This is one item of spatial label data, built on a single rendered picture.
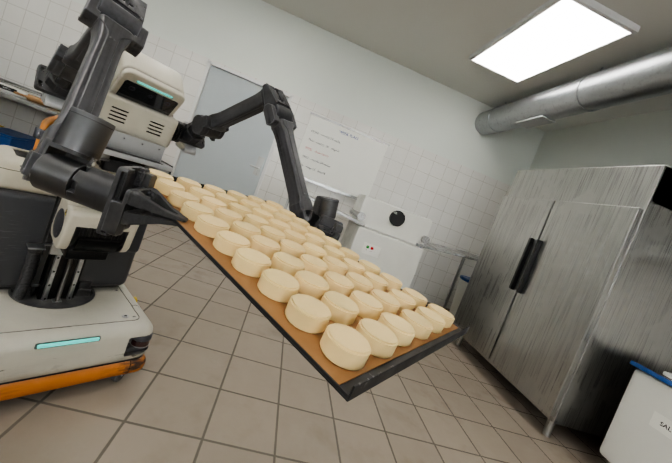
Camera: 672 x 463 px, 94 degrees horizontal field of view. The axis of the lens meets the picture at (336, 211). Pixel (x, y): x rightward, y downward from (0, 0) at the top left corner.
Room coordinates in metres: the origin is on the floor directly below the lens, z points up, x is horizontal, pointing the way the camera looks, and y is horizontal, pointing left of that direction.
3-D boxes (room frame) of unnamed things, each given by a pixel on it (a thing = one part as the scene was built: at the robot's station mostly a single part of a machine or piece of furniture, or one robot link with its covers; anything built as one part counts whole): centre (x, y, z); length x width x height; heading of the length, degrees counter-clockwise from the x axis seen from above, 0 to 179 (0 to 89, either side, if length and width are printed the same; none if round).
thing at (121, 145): (1.12, 0.76, 0.93); 0.28 x 0.16 x 0.22; 143
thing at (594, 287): (2.88, -2.19, 1.02); 1.40 x 0.91 x 2.05; 9
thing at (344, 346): (0.31, -0.06, 0.96); 0.05 x 0.05 x 0.02
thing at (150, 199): (0.47, 0.26, 0.97); 0.09 x 0.07 x 0.07; 98
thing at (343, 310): (0.39, -0.05, 0.96); 0.05 x 0.05 x 0.02
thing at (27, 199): (1.35, 1.07, 0.59); 0.55 x 0.34 x 0.83; 143
